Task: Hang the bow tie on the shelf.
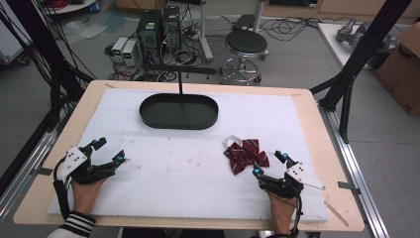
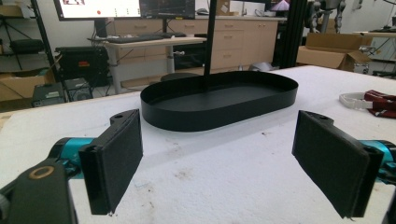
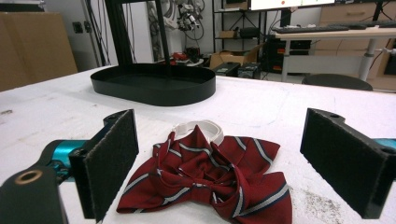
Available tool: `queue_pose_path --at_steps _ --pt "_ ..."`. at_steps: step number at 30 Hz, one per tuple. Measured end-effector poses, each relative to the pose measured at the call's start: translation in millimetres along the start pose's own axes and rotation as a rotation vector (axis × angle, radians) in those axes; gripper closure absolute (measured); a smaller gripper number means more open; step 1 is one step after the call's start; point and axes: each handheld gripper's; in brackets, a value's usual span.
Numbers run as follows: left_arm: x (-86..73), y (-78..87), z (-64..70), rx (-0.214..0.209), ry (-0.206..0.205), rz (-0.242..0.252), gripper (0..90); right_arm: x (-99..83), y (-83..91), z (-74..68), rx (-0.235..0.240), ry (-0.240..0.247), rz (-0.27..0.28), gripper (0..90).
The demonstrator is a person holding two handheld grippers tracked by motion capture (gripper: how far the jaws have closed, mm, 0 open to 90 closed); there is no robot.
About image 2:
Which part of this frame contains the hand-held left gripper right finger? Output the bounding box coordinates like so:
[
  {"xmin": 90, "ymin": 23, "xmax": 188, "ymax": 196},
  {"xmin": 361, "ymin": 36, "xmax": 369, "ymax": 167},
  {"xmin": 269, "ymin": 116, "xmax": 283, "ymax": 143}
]
[{"xmin": 291, "ymin": 109, "xmax": 396, "ymax": 219}]

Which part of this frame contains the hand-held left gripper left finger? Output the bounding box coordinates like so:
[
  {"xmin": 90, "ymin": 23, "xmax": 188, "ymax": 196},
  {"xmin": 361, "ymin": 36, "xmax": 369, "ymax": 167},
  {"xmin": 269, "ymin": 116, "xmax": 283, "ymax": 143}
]
[{"xmin": 49, "ymin": 108, "xmax": 144, "ymax": 216}]

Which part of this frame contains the black oval tray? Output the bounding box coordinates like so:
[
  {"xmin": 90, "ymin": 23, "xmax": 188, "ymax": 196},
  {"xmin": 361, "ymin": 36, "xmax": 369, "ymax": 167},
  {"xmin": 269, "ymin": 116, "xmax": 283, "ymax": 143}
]
[{"xmin": 139, "ymin": 70, "xmax": 299, "ymax": 133}]

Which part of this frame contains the red and clear object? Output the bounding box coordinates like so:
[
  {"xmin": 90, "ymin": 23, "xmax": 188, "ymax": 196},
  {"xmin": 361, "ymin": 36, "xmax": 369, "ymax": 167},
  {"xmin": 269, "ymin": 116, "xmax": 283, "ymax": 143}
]
[{"xmin": 363, "ymin": 90, "xmax": 396, "ymax": 119}]

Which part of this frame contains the small black computer box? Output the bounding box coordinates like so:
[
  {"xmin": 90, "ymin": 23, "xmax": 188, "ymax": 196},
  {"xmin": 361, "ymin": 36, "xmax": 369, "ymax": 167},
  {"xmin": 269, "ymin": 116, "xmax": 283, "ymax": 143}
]
[
  {"xmin": 64, "ymin": 77, "xmax": 93, "ymax": 103},
  {"xmin": 31, "ymin": 81, "xmax": 66, "ymax": 108}
]

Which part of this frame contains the black equipment case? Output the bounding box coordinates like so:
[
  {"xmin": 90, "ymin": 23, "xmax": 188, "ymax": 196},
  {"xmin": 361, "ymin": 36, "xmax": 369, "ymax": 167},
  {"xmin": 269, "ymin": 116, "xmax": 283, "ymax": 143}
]
[{"xmin": 54, "ymin": 45, "xmax": 110, "ymax": 88}]

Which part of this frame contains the open cardboard box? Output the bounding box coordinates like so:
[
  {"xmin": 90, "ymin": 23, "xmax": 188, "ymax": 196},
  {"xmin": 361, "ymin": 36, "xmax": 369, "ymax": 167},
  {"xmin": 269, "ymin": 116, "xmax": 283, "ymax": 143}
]
[{"xmin": 295, "ymin": 32, "xmax": 374, "ymax": 73}]

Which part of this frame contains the light wooden desk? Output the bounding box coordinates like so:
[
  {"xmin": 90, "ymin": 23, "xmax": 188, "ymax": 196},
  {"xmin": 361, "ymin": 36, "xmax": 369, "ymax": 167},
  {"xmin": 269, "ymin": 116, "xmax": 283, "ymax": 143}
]
[{"xmin": 87, "ymin": 35, "xmax": 207, "ymax": 95}]

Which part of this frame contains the brown cardboard box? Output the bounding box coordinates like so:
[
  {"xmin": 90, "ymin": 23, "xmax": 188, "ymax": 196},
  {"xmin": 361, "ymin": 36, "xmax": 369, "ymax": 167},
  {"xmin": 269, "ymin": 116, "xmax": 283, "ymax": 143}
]
[{"xmin": 0, "ymin": 68, "xmax": 57, "ymax": 103}]

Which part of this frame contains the black keyboard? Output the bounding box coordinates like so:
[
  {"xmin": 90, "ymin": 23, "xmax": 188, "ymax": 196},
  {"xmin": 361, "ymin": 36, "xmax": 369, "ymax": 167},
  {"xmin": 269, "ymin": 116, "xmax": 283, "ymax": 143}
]
[{"xmin": 106, "ymin": 31, "xmax": 188, "ymax": 45}]

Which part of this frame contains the black vertical pole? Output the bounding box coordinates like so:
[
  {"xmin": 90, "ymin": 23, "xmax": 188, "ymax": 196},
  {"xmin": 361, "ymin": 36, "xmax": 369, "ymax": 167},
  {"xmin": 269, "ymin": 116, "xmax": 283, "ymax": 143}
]
[{"xmin": 203, "ymin": 0, "xmax": 218, "ymax": 91}]

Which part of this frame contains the black metal shelf rack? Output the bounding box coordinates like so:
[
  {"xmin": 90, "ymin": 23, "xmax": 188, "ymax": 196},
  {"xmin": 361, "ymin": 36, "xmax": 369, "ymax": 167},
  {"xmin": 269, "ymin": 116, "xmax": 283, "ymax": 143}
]
[{"xmin": 0, "ymin": 0, "xmax": 62, "ymax": 82}]

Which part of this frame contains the wooden drawer cabinet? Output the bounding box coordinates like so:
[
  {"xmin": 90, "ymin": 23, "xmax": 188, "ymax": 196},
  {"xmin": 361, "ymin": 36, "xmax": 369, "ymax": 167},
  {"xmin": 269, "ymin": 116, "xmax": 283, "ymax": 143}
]
[{"xmin": 106, "ymin": 15, "xmax": 288, "ymax": 90}]

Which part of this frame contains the dark computer monitor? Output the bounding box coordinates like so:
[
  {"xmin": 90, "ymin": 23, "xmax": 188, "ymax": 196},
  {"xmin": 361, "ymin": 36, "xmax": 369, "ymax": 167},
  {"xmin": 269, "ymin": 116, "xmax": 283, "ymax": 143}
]
[{"xmin": 138, "ymin": 0, "xmax": 197, "ymax": 21}]

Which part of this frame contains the white plastic strap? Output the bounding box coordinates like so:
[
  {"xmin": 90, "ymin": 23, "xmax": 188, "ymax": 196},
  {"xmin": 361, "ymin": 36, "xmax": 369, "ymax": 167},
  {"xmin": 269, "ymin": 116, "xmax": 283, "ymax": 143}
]
[{"xmin": 338, "ymin": 91, "xmax": 374, "ymax": 110}]

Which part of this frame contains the black metal frame column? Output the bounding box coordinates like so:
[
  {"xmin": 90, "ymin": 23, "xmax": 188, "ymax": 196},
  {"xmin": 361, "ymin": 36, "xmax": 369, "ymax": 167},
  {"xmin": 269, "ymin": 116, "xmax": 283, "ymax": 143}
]
[{"xmin": 278, "ymin": 0, "xmax": 309, "ymax": 69}]

